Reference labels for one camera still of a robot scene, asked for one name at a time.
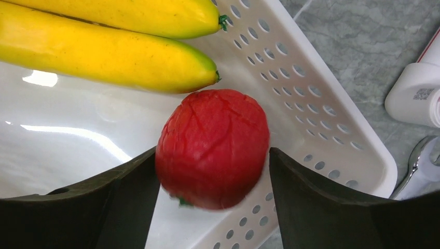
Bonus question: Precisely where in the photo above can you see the yellow fake bananas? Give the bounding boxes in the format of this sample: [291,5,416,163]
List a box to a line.
[1,2,221,93]

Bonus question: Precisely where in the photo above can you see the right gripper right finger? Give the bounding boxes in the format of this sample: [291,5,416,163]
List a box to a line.
[269,147,439,248]

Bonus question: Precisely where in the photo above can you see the silver wrench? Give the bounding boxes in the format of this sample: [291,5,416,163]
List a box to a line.
[390,135,439,201]

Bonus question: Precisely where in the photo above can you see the red fake tomato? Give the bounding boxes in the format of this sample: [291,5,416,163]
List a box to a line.
[155,89,270,210]

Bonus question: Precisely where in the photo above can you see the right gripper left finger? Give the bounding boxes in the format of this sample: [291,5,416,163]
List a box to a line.
[1,148,160,248]

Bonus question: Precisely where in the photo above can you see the white plastic basket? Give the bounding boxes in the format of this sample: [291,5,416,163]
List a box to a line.
[1,1,397,248]

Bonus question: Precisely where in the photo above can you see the white pipe frame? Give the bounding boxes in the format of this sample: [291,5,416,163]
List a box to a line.
[384,30,439,128]

